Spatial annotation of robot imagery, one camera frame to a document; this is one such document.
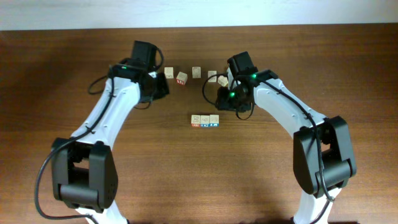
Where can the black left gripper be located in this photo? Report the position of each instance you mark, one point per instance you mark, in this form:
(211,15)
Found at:
(165,87)

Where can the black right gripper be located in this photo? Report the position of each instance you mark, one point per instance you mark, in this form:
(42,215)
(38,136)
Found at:
(224,102)

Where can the blue lettered wooden block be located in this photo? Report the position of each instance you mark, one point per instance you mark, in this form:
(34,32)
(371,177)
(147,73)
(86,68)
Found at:
(214,120)

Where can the blue edged wooden block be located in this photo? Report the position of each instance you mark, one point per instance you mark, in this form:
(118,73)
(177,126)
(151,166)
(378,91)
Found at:
(204,121)

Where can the green R wooden block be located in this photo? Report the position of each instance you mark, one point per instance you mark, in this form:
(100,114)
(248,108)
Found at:
(195,120)

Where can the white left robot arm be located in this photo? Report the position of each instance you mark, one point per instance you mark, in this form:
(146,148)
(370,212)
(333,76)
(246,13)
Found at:
(84,176)

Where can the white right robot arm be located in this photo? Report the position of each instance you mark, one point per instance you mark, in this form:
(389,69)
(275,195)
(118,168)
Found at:
(323,156)

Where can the plain wooden block number five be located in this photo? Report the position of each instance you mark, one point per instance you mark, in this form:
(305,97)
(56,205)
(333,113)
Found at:
(169,72)

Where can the yellow edged wooden block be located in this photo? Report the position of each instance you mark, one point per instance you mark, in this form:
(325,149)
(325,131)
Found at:
(223,81)

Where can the red U wooden block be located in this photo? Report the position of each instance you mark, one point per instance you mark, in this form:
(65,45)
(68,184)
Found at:
(182,78)

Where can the red I wooden block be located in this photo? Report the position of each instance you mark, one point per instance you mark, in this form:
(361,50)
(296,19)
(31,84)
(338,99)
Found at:
(212,78)

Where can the red A wooden block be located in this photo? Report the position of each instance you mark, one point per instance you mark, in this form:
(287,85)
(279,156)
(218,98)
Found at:
(196,72)

